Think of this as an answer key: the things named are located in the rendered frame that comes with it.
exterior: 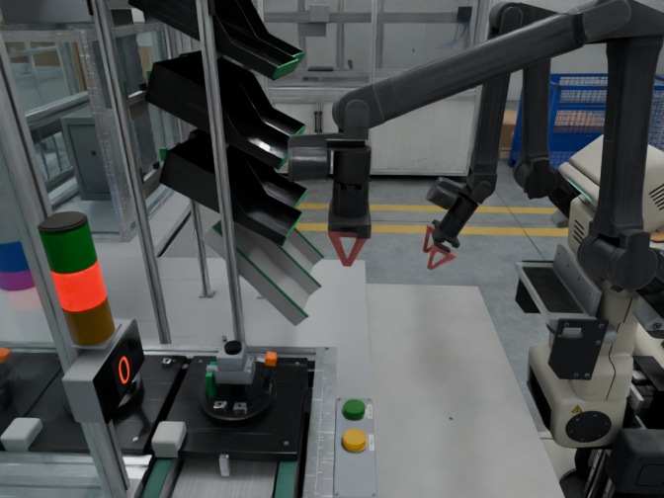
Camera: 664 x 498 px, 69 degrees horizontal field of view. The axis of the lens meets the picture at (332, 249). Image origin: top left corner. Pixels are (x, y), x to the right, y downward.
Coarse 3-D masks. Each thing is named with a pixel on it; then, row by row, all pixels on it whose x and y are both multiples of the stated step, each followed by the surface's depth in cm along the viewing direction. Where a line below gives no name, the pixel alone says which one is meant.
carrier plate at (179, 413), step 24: (192, 360) 100; (288, 360) 100; (192, 384) 93; (288, 384) 93; (192, 408) 88; (288, 408) 88; (192, 432) 83; (216, 432) 83; (240, 432) 83; (264, 432) 83; (288, 432) 83; (192, 456) 80; (216, 456) 80; (240, 456) 80; (264, 456) 80; (288, 456) 80
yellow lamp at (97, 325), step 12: (108, 300) 59; (72, 312) 56; (84, 312) 56; (96, 312) 57; (108, 312) 59; (72, 324) 57; (84, 324) 57; (96, 324) 58; (108, 324) 59; (72, 336) 58; (84, 336) 58; (96, 336) 58; (108, 336) 59
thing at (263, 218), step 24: (192, 144) 104; (168, 168) 95; (192, 168) 94; (240, 168) 106; (192, 192) 97; (216, 192) 95; (240, 192) 108; (264, 192) 108; (240, 216) 97; (264, 216) 104; (288, 216) 108
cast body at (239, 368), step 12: (228, 348) 84; (240, 348) 84; (216, 360) 83; (228, 360) 83; (240, 360) 83; (252, 360) 87; (216, 372) 85; (228, 372) 84; (240, 372) 84; (252, 372) 86
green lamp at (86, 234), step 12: (84, 228) 53; (48, 240) 52; (60, 240) 52; (72, 240) 52; (84, 240) 54; (48, 252) 53; (60, 252) 52; (72, 252) 53; (84, 252) 54; (48, 264) 54; (60, 264) 53; (72, 264) 53; (84, 264) 54
